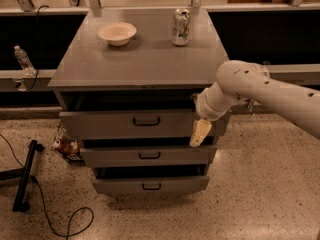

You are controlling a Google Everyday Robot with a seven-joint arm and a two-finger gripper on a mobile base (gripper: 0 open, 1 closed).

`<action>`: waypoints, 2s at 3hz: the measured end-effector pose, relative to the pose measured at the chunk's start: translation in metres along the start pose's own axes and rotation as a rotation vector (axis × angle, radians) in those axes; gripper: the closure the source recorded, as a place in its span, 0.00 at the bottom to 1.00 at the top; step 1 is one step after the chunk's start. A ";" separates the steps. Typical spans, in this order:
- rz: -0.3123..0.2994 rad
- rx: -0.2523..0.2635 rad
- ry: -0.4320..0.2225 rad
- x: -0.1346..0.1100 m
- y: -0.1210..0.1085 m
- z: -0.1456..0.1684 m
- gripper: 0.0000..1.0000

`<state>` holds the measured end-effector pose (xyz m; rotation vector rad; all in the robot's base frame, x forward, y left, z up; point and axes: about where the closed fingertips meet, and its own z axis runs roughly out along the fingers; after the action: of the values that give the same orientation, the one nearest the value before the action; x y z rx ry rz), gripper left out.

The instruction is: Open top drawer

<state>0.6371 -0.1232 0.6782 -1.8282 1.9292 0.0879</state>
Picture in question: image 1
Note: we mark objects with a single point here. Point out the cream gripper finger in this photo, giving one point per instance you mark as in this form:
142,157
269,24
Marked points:
201,129

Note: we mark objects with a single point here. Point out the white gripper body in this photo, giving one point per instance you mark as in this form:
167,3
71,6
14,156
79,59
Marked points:
203,108

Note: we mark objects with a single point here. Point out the grey top drawer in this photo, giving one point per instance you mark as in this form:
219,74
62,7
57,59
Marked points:
100,119

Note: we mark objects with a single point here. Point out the grey drawer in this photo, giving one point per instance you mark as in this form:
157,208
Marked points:
147,156
144,179
100,119

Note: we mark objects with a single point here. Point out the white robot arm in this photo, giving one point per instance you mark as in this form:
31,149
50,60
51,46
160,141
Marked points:
237,81

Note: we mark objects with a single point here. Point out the grey bottom drawer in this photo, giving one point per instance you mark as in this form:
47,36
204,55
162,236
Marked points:
144,179

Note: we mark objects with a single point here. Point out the grey drawer cabinet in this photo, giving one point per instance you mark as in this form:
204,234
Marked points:
147,69

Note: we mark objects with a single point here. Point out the grey middle drawer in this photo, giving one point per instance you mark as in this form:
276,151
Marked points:
147,156

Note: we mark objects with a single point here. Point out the white soda can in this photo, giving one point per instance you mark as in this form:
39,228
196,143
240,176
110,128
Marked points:
180,27

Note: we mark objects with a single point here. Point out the white bowl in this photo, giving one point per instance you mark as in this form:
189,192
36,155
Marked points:
117,33

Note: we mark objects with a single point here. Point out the orange snack bag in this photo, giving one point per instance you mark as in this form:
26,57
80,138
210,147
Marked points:
65,146

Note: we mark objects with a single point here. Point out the clear plastic water bottle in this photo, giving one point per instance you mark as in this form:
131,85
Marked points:
24,61

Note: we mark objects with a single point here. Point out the black stand base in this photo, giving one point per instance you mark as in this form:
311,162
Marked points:
23,174

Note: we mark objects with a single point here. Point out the metal clamp bracket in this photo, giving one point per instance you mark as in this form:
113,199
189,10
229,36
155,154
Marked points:
250,106

